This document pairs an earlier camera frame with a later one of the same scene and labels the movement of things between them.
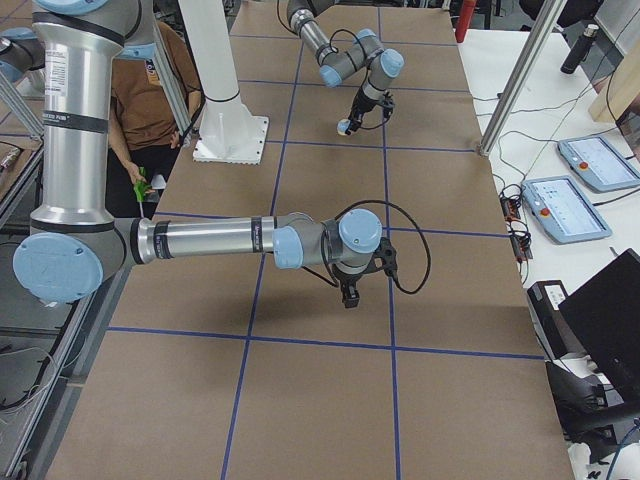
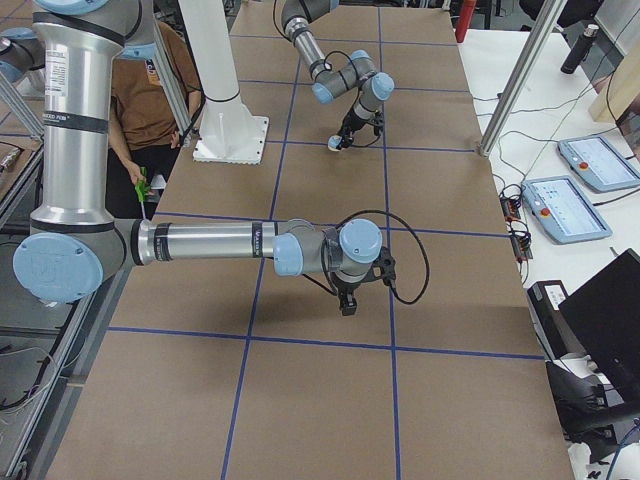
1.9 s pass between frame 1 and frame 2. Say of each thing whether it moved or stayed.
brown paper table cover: stayed
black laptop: stayed
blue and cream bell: moved
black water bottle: stayed
